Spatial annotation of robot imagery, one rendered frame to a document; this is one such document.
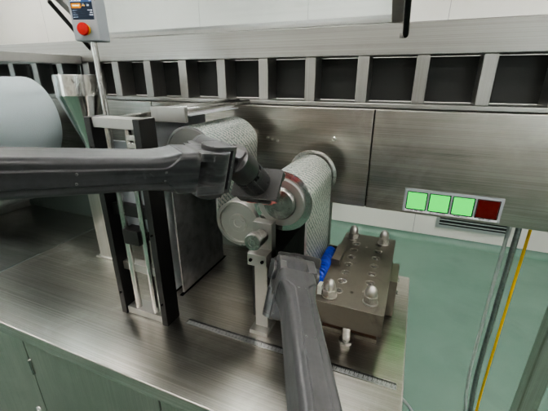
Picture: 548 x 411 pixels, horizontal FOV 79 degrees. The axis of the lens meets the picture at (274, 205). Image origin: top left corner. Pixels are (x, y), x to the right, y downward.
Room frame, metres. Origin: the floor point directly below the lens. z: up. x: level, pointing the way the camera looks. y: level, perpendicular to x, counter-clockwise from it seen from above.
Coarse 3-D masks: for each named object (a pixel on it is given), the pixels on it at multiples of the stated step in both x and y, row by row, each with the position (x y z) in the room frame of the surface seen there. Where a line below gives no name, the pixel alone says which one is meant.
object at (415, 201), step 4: (412, 192) 0.91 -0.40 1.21; (416, 192) 0.91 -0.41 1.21; (408, 196) 0.92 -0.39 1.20; (412, 196) 0.91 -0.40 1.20; (416, 196) 0.91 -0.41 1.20; (420, 196) 0.90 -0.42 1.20; (424, 196) 0.90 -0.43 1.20; (408, 200) 0.92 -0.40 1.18; (412, 200) 0.91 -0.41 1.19; (416, 200) 0.91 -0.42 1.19; (420, 200) 0.90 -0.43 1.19; (424, 200) 0.90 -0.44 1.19; (408, 204) 0.92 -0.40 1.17; (412, 204) 0.91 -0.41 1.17; (416, 204) 0.91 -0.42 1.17; (420, 204) 0.90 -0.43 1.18; (424, 204) 0.90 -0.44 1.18; (412, 208) 0.91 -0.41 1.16; (416, 208) 0.91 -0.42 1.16; (420, 208) 0.90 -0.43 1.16; (424, 208) 0.90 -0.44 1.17
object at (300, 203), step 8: (288, 184) 0.71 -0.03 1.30; (296, 192) 0.70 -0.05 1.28; (296, 200) 0.70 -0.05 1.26; (264, 208) 0.73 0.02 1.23; (296, 208) 0.70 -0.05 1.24; (304, 208) 0.71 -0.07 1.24; (264, 216) 0.74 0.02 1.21; (296, 216) 0.70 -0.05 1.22; (280, 224) 0.72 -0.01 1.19; (288, 224) 0.71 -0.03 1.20
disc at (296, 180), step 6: (288, 174) 0.72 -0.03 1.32; (294, 180) 0.72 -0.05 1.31; (300, 180) 0.71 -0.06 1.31; (300, 186) 0.71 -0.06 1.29; (306, 186) 0.71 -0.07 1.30; (306, 192) 0.70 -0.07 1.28; (306, 198) 0.70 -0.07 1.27; (258, 204) 0.75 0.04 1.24; (306, 204) 0.70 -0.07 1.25; (258, 210) 0.75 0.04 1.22; (306, 210) 0.70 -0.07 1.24; (306, 216) 0.70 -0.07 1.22; (300, 222) 0.71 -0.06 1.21; (276, 228) 0.73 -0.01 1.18; (282, 228) 0.73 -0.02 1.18; (288, 228) 0.72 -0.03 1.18; (294, 228) 0.71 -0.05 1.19
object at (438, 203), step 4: (432, 196) 0.89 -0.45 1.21; (436, 196) 0.89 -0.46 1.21; (440, 196) 0.88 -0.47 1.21; (444, 196) 0.88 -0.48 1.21; (432, 200) 0.89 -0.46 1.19; (436, 200) 0.89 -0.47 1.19; (440, 200) 0.88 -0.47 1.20; (444, 200) 0.88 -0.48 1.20; (448, 200) 0.88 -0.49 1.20; (432, 204) 0.89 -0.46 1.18; (436, 204) 0.89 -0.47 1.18; (440, 204) 0.88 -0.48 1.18; (444, 204) 0.88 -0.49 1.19; (448, 204) 0.88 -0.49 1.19; (428, 208) 0.89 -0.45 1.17; (432, 208) 0.89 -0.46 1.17; (436, 208) 0.89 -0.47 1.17; (440, 208) 0.88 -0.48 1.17; (444, 208) 0.88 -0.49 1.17; (448, 208) 0.88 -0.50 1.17; (444, 212) 0.88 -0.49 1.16
